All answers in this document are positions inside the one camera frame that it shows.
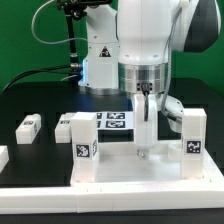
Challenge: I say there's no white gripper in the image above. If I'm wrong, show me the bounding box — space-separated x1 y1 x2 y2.
132 94 183 158

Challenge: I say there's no white desk top tray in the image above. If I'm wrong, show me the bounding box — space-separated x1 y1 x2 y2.
70 140 224 193

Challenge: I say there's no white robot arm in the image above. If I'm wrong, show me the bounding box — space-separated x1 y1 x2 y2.
79 0 221 159

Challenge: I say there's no fiducial marker sheet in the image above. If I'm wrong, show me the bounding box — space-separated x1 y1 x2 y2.
97 111 133 130

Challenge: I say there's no white block at left edge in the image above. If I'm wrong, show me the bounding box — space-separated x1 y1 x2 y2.
0 146 9 173

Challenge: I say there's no black cable bundle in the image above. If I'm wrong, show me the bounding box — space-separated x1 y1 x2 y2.
1 65 83 93

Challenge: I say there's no black camera pole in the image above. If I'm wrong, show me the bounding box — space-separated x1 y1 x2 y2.
56 0 113 68

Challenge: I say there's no grey cable loop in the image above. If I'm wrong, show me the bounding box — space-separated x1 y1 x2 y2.
31 0 89 46

